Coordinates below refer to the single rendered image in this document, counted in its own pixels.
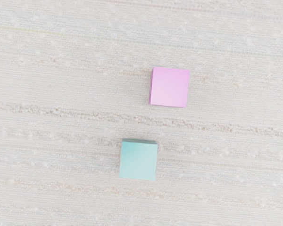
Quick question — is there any pink block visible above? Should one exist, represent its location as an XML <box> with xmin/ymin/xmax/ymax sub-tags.
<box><xmin>148</xmin><ymin>66</ymin><xmax>190</xmax><ymax>109</ymax></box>

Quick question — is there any light teal block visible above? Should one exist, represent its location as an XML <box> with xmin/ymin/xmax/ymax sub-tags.
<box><xmin>118</xmin><ymin>138</ymin><xmax>159</xmax><ymax>181</ymax></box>

